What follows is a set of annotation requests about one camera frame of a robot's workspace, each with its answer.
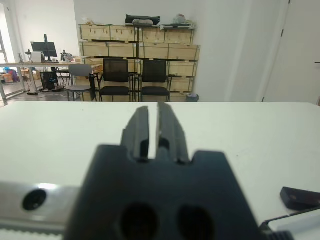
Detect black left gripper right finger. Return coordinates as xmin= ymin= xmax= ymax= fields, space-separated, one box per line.
xmin=155 ymin=101 xmax=190 ymax=164

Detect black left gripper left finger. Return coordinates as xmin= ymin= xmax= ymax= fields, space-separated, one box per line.
xmin=121 ymin=106 xmax=151 ymax=162

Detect black box lid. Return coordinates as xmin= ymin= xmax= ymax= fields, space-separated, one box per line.
xmin=279 ymin=186 xmax=320 ymax=211

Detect black mesh chair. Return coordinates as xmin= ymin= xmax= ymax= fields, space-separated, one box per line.
xmin=98 ymin=57 xmax=131 ymax=103
xmin=139 ymin=59 xmax=174 ymax=103

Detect black pole stand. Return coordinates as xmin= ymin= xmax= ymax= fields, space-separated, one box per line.
xmin=132 ymin=24 xmax=142 ymax=102

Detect grey plastic chair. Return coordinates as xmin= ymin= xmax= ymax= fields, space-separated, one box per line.
xmin=65 ymin=63 xmax=98 ymax=102

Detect black computer tower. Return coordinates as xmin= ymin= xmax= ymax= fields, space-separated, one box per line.
xmin=39 ymin=70 xmax=59 ymax=90

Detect dark desktop device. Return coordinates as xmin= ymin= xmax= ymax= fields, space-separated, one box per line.
xmin=60 ymin=49 xmax=74 ymax=62

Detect flat dark tray board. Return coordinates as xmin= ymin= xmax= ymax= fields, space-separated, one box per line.
xmin=159 ymin=23 xmax=197 ymax=31

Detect grey bundle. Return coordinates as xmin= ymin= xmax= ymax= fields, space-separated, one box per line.
xmin=132 ymin=18 xmax=155 ymax=27

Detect long black bag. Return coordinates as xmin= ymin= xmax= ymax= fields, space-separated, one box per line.
xmin=125 ymin=13 xmax=161 ymax=27

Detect white plastic bag pile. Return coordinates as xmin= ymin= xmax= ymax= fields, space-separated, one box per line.
xmin=173 ymin=13 xmax=195 ymax=26

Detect beige packing material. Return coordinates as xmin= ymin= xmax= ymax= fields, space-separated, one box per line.
xmin=82 ymin=17 xmax=111 ymax=27

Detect brown cardboard boxes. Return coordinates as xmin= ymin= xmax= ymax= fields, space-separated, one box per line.
xmin=20 ymin=67 xmax=42 ymax=81

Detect black computer monitor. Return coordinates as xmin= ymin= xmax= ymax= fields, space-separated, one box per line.
xmin=30 ymin=41 xmax=59 ymax=58

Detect black monitor pole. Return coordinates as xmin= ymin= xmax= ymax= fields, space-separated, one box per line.
xmin=42 ymin=34 xmax=51 ymax=63

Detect small desk stand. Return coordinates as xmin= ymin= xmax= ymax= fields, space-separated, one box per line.
xmin=18 ymin=50 xmax=32 ymax=64

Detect colourful bag pile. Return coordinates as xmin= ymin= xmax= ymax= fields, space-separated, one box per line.
xmin=0 ymin=69 xmax=21 ymax=85

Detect white office desk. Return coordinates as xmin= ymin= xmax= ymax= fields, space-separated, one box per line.
xmin=0 ymin=60 xmax=74 ymax=101

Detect white door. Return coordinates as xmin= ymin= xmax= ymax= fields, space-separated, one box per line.
xmin=261 ymin=0 xmax=320 ymax=104

